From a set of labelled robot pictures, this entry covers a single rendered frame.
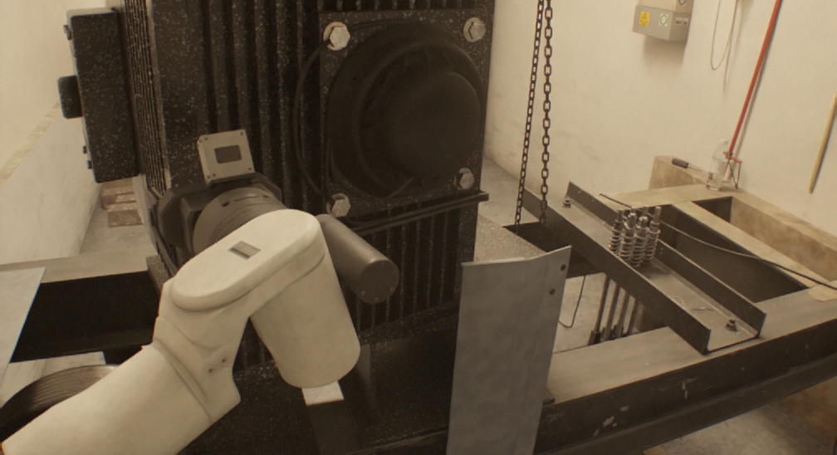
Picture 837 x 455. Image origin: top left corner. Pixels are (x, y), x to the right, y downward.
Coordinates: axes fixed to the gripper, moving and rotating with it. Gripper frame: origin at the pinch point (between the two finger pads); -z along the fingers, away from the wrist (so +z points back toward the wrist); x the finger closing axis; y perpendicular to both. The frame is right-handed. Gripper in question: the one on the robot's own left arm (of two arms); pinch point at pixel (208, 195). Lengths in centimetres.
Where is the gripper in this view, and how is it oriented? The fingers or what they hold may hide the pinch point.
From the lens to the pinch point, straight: 63.4
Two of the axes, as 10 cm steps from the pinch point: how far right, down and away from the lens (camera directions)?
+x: 8.3, -2.0, 5.2
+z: 5.5, 3.5, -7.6
